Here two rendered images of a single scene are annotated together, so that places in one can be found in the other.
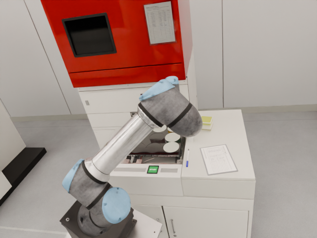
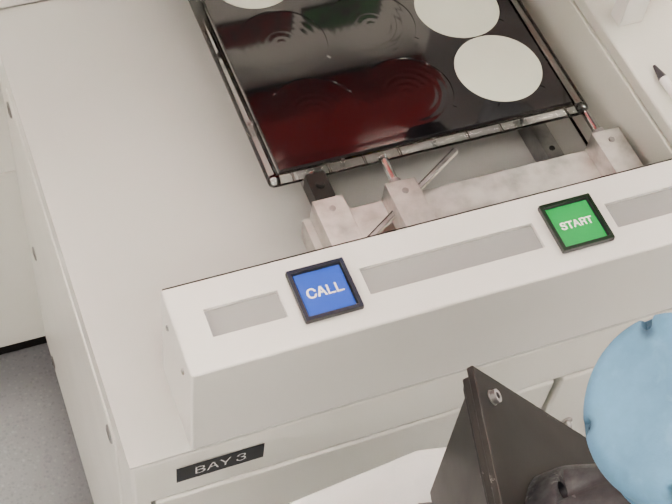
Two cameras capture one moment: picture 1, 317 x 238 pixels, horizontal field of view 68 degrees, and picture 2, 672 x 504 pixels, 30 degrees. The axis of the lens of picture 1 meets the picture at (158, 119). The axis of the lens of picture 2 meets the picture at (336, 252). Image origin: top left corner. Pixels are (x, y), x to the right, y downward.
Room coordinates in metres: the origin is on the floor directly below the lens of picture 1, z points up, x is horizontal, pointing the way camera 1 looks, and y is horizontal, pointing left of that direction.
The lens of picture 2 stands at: (0.53, 0.77, 1.90)
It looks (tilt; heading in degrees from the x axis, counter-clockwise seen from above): 54 degrees down; 315
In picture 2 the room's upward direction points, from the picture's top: 9 degrees clockwise
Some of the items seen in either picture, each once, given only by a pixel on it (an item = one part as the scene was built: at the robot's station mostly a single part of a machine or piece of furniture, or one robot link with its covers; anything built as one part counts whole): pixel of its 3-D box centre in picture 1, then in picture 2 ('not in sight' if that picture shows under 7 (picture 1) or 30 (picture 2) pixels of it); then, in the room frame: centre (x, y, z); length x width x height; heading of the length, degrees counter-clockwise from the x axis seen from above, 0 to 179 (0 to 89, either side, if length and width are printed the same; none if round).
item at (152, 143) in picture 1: (156, 137); (371, 26); (1.28, 0.03, 0.90); 0.34 x 0.34 x 0.01; 74
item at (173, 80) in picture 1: (171, 87); not in sight; (1.16, -0.10, 1.29); 0.09 x 0.08 x 0.11; 149
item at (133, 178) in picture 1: (133, 178); (445, 298); (0.95, 0.20, 0.89); 0.55 x 0.09 x 0.14; 74
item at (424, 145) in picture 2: (151, 156); (433, 143); (1.11, 0.08, 0.90); 0.38 x 0.01 x 0.01; 74
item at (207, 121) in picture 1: (205, 123); not in sight; (1.19, -0.28, 1.00); 0.07 x 0.07 x 0.07; 63
